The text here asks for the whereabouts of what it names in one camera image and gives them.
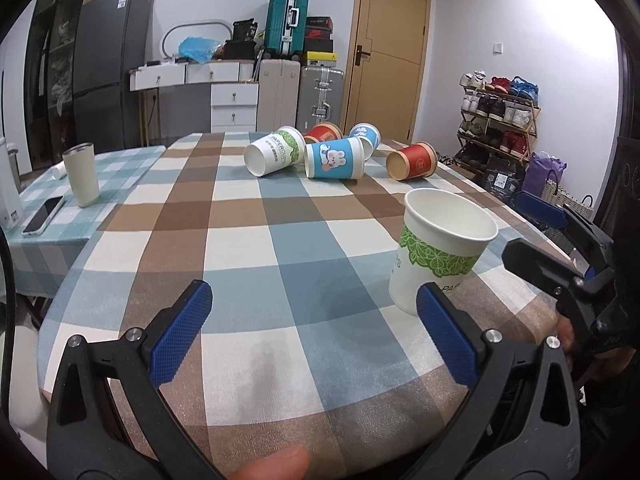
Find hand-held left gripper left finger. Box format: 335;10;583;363
46;280;227;480

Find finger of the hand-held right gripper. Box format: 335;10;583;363
502;239;612;346
514;191;617;263

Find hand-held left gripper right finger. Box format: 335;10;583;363
415;282;584;480

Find white cup green leaf band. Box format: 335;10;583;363
243;125;307;178
388;188;500;317

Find red paper cup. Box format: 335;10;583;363
385;141;439;182
303;121;344;145

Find blue cup rabbit print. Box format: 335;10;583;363
304;137;367;182
348;123;382;162

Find person's right hand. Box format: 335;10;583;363
555;317;577;361

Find person's left hand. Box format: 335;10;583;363
220;446;311;480

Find white woven basket bag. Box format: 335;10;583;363
542;170;597;222

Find purple bag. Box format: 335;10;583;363
522;151;569;201

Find black printed bags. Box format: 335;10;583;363
480;156;528;206

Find wooden shoe rack with shoes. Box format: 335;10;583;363
454;70;544;173

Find brown blue checked tablecloth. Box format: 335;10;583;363
37;131;576;480

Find teal checked tablecloth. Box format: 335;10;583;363
0;144;168;313

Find white smartphone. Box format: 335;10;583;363
21;195;66;237

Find cream steel tumbler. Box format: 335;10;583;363
62;142;101;208

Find wooden door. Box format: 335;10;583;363
344;0;432;144

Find silver suitcase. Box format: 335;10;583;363
297;65;346;132

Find beige suitcase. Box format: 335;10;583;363
256;58;302;133

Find white drawer dresser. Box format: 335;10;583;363
129;59;261;135

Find dark grey refrigerator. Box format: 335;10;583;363
72;0;153;155

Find stack of shoe boxes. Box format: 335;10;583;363
301;16;338;67

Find blue plastic bag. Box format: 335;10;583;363
177;36;222;65

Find black open shelf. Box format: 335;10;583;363
22;0;97;167

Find black bag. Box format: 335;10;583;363
220;19;261;61

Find teal suitcase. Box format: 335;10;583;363
263;0;311;59

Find black cable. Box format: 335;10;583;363
0;237;20;361

